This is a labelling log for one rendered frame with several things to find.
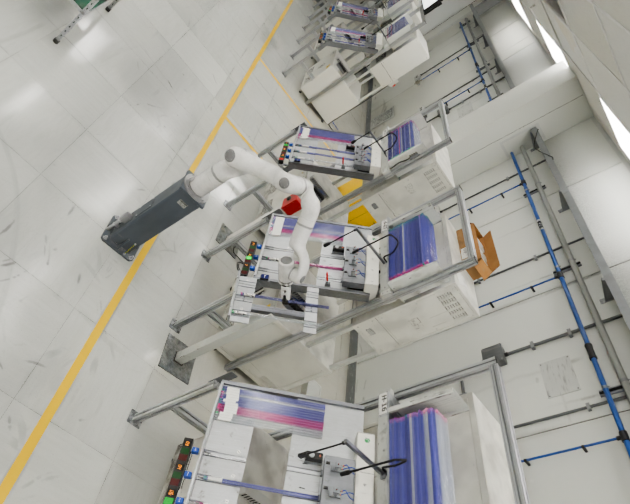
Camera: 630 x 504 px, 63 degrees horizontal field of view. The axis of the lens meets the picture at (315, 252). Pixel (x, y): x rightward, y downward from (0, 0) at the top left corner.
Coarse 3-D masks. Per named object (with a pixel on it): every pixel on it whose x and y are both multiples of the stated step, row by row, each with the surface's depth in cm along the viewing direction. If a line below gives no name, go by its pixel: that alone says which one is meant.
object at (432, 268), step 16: (432, 208) 336; (464, 208) 318; (384, 224) 358; (464, 224) 309; (464, 240) 297; (416, 272) 293; (432, 272) 292; (256, 288) 310; (400, 288) 302; (288, 304) 344; (176, 320) 345; (224, 320) 336
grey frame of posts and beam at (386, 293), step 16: (448, 192) 342; (256, 224) 375; (384, 240) 344; (208, 256) 398; (384, 272) 318; (448, 272) 287; (384, 288) 307; (208, 304) 329; (224, 304) 322; (368, 304) 311; (384, 304) 308; (192, 320) 335; (336, 320) 320; (272, 352) 346; (224, 368) 363
